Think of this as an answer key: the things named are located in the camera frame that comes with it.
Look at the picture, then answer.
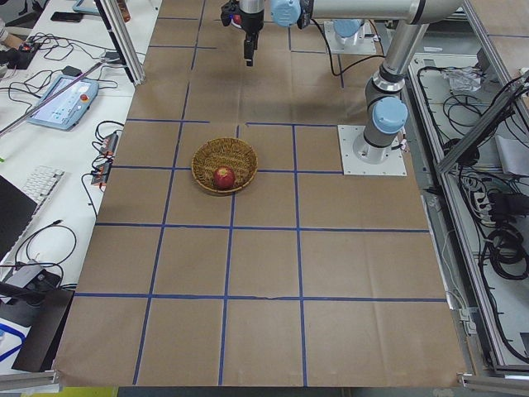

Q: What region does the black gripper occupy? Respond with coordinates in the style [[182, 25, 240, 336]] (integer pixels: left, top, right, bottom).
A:
[[241, 11, 264, 66]]

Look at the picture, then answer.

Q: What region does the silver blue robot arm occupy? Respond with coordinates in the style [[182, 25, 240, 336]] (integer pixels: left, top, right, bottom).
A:
[[270, 0, 462, 165]]

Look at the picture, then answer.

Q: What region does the woven wicker basket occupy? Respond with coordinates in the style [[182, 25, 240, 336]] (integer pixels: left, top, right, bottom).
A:
[[191, 137, 258, 195]]

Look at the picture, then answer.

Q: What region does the red yellow apple in basket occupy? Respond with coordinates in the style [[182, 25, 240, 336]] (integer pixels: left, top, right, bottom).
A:
[[213, 166, 236, 190]]

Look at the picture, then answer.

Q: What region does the orange black adapter upper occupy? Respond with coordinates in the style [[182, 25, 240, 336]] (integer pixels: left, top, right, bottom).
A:
[[99, 132, 119, 156]]

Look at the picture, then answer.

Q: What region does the orange black adapter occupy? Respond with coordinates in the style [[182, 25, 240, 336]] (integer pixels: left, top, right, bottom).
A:
[[99, 132, 119, 156], [91, 162, 112, 188]]

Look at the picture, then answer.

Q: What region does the black smartphone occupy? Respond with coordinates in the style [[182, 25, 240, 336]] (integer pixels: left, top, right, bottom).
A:
[[50, 12, 83, 23]]

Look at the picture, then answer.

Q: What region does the blue teach pendant tablet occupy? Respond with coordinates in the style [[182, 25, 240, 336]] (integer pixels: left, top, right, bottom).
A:
[[27, 79, 99, 131]]

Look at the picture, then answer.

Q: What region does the orange black adapter lower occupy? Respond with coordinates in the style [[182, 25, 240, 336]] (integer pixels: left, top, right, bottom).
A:
[[91, 162, 112, 188]]

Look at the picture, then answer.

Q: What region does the white keyboard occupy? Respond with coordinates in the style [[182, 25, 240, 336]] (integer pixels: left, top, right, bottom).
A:
[[21, 165, 64, 208]]

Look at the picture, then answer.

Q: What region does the white power strip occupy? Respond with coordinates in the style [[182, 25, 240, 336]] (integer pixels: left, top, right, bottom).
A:
[[470, 191, 494, 227]]

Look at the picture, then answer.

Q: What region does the grey usb hub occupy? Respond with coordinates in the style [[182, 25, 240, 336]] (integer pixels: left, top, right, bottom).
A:
[[5, 265, 44, 288]]

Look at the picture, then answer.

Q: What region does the black box lower left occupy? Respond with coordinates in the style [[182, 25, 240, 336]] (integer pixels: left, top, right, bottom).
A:
[[12, 289, 74, 372]]

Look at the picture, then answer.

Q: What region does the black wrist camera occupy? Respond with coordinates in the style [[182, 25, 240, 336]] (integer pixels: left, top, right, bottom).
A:
[[220, 0, 241, 29]]

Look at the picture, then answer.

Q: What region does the aluminium frame post left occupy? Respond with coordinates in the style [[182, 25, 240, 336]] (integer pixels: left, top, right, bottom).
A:
[[95, 0, 145, 86]]

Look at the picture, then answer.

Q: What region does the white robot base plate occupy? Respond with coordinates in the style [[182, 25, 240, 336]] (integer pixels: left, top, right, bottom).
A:
[[337, 125, 407, 177]]

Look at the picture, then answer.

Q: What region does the aluminium frame beam right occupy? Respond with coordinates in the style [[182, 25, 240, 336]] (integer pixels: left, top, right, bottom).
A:
[[436, 71, 528, 174]]

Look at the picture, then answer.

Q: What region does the black cable bundle right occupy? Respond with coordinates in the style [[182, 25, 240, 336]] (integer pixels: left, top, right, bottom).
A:
[[481, 225, 529, 280]]

